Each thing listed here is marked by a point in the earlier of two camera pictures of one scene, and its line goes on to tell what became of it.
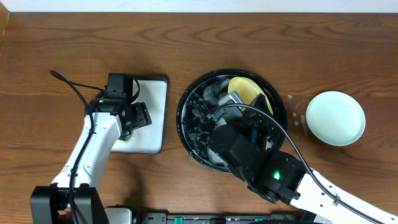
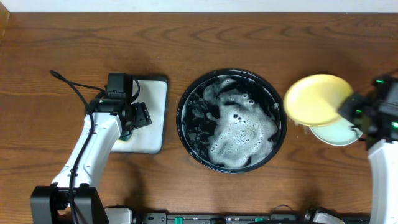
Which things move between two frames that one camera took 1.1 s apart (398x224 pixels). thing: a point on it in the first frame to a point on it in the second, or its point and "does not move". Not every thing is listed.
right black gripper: x=261 y=118 to x=347 y=109
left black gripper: x=140 y=115 does not move
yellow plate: x=247 y=90 to x=313 y=100
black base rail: x=184 y=218 does not move
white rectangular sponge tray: x=150 y=139 does not move
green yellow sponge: x=125 y=135 does not move
